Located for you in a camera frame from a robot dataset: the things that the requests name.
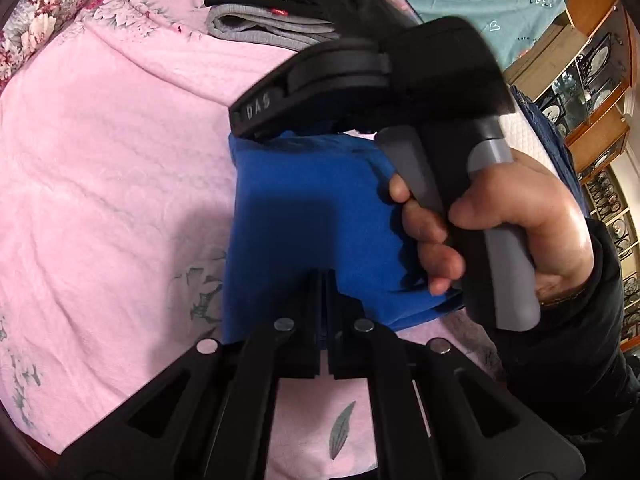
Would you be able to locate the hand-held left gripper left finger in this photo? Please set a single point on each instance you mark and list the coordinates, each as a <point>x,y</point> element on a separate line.
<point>302,330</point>

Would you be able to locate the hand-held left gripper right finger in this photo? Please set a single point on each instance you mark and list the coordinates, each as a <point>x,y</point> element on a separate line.
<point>345,340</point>

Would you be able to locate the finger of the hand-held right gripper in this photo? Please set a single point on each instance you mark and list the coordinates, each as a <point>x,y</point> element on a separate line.
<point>300,90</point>

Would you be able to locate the blue and red pants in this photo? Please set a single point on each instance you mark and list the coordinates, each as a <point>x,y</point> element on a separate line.
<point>300,210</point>

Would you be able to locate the person's right forearm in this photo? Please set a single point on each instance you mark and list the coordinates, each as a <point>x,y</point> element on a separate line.
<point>590,350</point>

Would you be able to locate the person's right hand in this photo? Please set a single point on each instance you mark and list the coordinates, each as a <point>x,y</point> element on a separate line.
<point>540,220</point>

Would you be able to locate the stack of folded dark clothes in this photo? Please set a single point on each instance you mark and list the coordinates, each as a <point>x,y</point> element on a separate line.
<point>265,5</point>

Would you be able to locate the cream quilted pillow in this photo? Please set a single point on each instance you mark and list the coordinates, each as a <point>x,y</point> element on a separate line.
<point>530,135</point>

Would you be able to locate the wooden display cabinet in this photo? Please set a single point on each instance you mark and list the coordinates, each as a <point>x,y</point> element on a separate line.
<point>590,110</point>

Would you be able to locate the pink floral bed sheet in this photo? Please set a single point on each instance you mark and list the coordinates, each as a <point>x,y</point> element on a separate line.
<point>110,185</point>

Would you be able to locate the red floral pillow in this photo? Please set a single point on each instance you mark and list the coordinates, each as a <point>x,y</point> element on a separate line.
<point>45,15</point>

